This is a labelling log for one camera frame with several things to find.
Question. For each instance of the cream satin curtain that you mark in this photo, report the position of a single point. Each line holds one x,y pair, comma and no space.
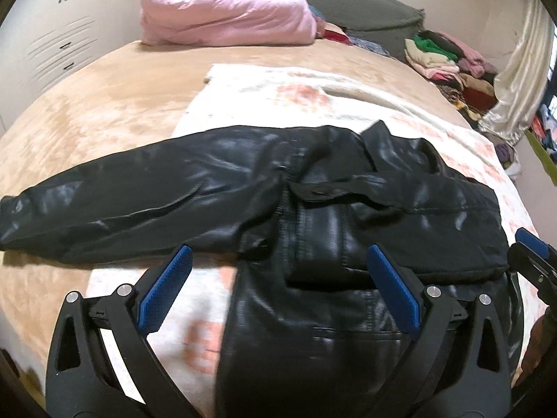
518,78

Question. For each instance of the dark grey headboard cushion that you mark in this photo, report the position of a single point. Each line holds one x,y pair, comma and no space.
370,4

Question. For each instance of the bed with tan cover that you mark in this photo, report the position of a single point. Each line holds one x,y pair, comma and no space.
108,96

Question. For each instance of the pink comforter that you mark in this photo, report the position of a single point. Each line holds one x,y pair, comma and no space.
226,13

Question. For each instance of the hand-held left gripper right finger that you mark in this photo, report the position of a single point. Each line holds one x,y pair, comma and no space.
391,285

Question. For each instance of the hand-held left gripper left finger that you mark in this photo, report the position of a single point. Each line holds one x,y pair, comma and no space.
167,283

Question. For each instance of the colourful clothes beside comforter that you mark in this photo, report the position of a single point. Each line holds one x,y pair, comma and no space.
348,37

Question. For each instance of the black leather jacket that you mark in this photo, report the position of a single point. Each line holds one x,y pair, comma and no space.
304,183

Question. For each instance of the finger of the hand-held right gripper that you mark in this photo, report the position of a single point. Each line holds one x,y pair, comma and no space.
531,241

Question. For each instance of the white wardrobe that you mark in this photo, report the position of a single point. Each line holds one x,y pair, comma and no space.
56,21

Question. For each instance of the pile of folded clothes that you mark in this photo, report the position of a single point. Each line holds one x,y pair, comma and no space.
448,65

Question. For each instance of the colourful clothes heap by window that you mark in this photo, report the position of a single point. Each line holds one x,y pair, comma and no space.
544,135

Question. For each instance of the white blanket with orange print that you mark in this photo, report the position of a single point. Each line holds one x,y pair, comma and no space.
283,96

